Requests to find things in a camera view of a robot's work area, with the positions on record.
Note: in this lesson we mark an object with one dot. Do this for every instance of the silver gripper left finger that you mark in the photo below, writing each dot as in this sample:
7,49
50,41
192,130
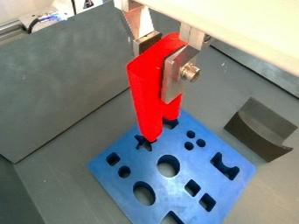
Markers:
138,22

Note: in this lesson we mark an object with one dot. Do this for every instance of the red square-circle peg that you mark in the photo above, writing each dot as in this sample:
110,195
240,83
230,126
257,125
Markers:
145,72

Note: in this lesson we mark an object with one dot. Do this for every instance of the silver aluminium rail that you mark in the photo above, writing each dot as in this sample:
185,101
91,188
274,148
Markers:
37,20

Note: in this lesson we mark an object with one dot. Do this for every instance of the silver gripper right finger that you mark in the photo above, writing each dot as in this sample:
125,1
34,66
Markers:
180,67

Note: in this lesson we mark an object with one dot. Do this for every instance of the black curved holder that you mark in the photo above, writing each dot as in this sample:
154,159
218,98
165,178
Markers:
261,129

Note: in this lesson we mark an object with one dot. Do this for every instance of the blue shape-sorting block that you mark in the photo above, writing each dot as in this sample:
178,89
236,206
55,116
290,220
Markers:
184,180

